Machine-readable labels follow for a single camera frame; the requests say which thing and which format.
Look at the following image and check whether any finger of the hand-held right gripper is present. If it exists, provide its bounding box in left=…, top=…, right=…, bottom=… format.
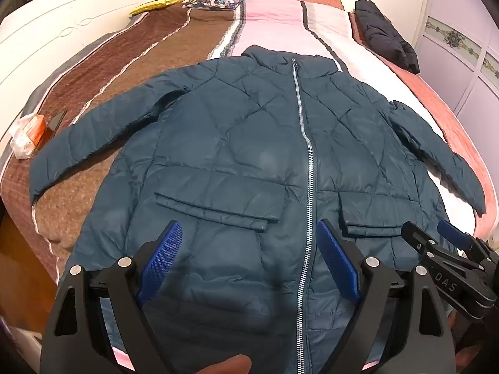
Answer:
left=401, top=221, right=439, bottom=260
left=437, top=220, right=481, bottom=253

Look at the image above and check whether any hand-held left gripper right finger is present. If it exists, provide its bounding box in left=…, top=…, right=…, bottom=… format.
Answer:
left=317, top=219, right=458, bottom=374

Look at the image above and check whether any white bed headboard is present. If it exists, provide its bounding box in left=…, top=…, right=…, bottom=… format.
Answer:
left=0, top=0, right=147, bottom=141

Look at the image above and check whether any orange tissue packet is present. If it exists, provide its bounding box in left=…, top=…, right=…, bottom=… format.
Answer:
left=10, top=112, right=49, bottom=160

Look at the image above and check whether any person's left hand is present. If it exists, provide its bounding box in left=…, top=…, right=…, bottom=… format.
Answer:
left=197, top=354, right=253, bottom=374

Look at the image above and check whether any teal quilted puffer jacket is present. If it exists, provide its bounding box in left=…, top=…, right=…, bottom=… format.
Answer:
left=28, top=45, right=486, bottom=374

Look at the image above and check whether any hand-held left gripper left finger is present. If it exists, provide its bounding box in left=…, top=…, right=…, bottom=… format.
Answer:
left=40, top=220, right=184, bottom=374

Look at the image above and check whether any white wardrobe with floral panels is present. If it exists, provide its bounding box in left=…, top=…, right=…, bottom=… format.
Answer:
left=413, top=0, right=499, bottom=242

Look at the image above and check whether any yellow plastic bag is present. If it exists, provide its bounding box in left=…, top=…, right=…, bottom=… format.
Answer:
left=129, top=0, right=192, bottom=16

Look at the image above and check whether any black puffer jacket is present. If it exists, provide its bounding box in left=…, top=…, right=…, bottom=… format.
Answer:
left=354, top=0, right=421, bottom=74

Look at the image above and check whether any small black flat object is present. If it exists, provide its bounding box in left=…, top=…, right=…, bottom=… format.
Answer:
left=46, top=110, right=68, bottom=139

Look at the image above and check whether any striped brown pink white blanket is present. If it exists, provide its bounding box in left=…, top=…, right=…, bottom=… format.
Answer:
left=0, top=0, right=492, bottom=374

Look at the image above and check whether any wooden bed frame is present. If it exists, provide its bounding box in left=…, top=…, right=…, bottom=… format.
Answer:
left=0, top=203, right=59, bottom=355

